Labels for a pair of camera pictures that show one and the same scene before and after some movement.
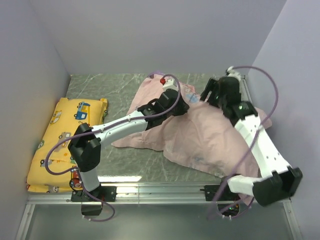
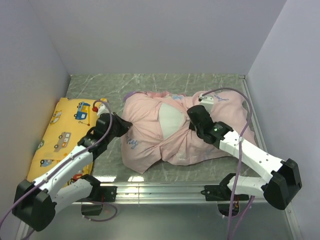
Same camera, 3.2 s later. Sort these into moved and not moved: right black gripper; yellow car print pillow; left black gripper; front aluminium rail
Moved: left black gripper; right black gripper
Not moved: yellow car print pillow; front aluminium rail
